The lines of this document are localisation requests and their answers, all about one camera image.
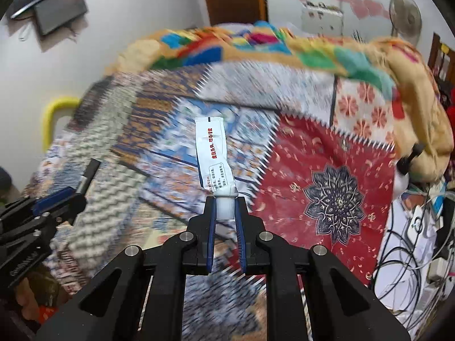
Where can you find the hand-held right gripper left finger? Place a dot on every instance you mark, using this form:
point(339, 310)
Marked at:
point(212, 236)

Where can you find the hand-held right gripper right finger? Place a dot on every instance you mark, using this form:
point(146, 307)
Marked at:
point(240, 236)

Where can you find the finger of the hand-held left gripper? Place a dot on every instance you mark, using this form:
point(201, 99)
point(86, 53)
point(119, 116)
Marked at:
point(67, 209)
point(53, 199)

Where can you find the white ointment tube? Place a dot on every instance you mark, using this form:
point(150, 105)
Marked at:
point(213, 163)

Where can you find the patchwork printed bedsheet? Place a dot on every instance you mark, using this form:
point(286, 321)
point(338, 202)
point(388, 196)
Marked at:
point(312, 184)

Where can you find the grey flat box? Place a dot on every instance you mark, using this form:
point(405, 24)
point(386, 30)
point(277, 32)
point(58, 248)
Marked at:
point(60, 12)

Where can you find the orange colourful fleece blanket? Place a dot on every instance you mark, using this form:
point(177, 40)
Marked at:
point(408, 106)

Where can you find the wooden chair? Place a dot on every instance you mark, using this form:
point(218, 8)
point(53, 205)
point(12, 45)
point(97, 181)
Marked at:
point(440, 51)

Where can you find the grey standing fan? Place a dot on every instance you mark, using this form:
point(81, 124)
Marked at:
point(405, 16)

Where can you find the yellow bed rail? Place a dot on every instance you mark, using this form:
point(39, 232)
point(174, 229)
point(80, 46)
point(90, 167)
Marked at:
point(48, 120)

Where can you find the white wall box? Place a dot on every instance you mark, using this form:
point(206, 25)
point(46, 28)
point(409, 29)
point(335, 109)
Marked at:
point(321, 19)

